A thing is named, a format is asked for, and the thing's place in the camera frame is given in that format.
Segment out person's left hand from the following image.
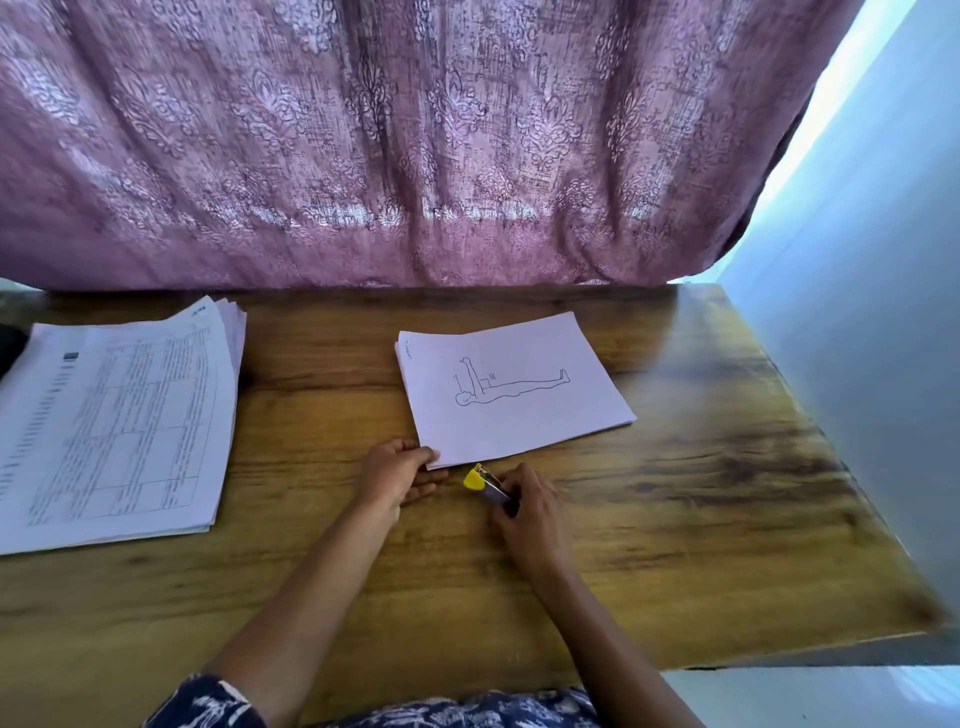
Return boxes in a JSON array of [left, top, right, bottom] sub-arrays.
[[354, 435, 450, 515]]

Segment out person's right hand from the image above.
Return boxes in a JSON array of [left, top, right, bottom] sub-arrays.
[[487, 460, 572, 584]]

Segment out silver yellow black stapler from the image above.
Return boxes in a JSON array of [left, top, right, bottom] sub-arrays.
[[460, 462, 521, 521]]

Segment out body figure paper stack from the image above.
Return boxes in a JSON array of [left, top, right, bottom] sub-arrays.
[[393, 309, 639, 473]]

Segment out stack of table-printed sheets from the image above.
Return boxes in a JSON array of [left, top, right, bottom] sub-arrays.
[[0, 294, 251, 558]]

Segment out black folder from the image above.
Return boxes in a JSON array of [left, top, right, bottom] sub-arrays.
[[0, 321, 30, 380]]

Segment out person's left forearm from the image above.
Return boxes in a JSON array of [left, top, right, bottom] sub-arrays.
[[210, 495, 399, 719]]

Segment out person's right forearm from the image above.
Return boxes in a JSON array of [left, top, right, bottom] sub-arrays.
[[532, 558, 707, 728]]

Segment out pink patterned curtain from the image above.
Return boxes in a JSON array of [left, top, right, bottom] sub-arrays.
[[0, 0, 869, 293]]

